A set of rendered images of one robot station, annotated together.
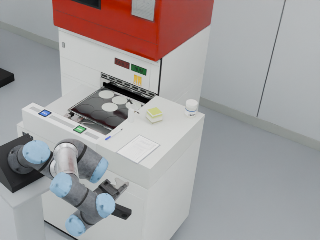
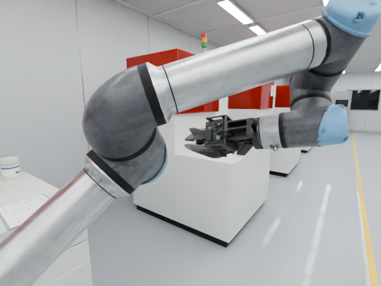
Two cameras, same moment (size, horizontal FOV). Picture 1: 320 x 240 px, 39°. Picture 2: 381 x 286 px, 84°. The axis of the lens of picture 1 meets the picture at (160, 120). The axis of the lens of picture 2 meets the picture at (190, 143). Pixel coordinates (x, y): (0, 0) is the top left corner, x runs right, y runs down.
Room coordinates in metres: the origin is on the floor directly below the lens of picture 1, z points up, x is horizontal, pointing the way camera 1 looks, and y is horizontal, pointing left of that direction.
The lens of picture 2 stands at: (1.28, 0.69, 1.32)
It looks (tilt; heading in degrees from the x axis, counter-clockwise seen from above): 10 degrees down; 278
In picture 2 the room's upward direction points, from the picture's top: straight up
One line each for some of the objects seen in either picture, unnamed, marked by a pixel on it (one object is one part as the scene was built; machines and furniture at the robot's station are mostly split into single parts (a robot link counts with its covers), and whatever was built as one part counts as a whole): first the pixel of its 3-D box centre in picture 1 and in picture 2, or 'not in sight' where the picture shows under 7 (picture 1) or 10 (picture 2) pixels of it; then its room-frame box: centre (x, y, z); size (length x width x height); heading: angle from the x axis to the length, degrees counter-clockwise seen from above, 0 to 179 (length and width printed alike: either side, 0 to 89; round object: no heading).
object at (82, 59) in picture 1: (106, 67); not in sight; (2.68, 0.39, 1.02); 0.81 x 0.03 x 0.40; 62
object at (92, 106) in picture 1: (109, 107); not in sight; (2.39, 0.32, 0.90); 0.34 x 0.34 x 0.01; 62
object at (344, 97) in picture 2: not in sight; (340, 112); (-4.42, -10.43, 0.95); 0.70 x 0.70 x 1.90; 62
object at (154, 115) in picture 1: (154, 115); not in sight; (2.19, 0.04, 1.00); 0.07 x 0.07 x 0.07; 35
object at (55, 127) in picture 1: (63, 131); not in sight; (2.10, 0.55, 0.89); 0.55 x 0.09 x 0.14; 62
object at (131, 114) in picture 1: (133, 110); not in sight; (2.18, 0.16, 1.03); 0.06 x 0.04 x 0.13; 152
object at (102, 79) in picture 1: (126, 93); not in sight; (2.58, 0.24, 0.89); 0.44 x 0.02 x 0.10; 62
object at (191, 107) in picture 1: (191, 108); (10, 167); (2.29, -0.18, 1.01); 0.07 x 0.07 x 0.10
